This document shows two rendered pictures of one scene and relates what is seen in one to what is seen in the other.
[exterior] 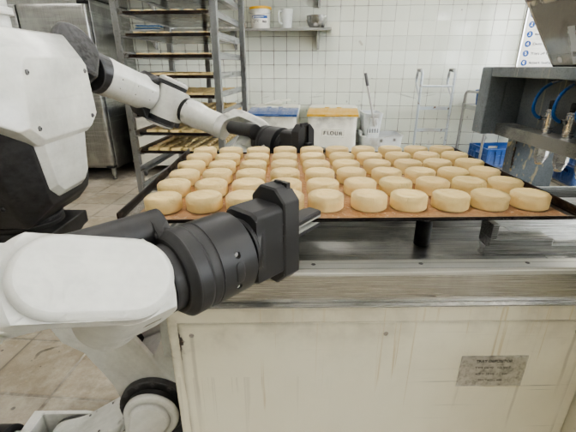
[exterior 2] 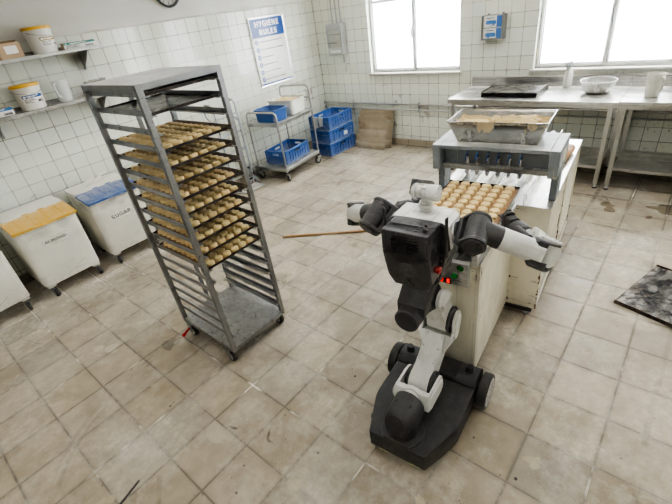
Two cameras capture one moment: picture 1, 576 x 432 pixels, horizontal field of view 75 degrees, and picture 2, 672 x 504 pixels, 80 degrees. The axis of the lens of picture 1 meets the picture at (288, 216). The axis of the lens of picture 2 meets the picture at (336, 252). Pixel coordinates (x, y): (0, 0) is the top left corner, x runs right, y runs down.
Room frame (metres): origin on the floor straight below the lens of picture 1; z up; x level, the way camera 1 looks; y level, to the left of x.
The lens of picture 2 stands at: (0.00, 1.85, 2.01)
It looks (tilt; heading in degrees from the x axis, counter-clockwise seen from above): 31 degrees down; 309
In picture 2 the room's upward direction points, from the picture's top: 9 degrees counter-clockwise
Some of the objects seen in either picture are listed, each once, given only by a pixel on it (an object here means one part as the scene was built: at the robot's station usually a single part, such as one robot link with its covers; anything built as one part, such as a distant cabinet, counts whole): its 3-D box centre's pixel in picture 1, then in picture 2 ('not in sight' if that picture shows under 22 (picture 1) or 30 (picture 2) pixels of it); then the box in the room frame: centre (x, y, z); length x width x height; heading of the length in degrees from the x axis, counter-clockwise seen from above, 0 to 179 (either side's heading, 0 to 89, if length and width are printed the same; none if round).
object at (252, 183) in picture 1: (248, 187); not in sight; (0.55, 0.06, 1.01); 0.05 x 0.05 x 0.02
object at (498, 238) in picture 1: (516, 231); not in sight; (0.65, -0.44, 0.89); 0.12 x 0.04 x 0.05; 91
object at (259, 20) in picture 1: (261, 18); (29, 96); (4.57, 0.30, 1.67); 0.25 x 0.24 x 0.21; 85
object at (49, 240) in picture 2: not in sight; (51, 246); (4.41, 0.79, 0.38); 0.64 x 0.54 x 0.77; 176
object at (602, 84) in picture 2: not in sight; (597, 86); (0.39, -3.17, 0.94); 0.33 x 0.33 x 0.12
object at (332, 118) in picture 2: not in sight; (330, 118); (3.89, -3.28, 0.50); 0.60 x 0.40 x 0.20; 88
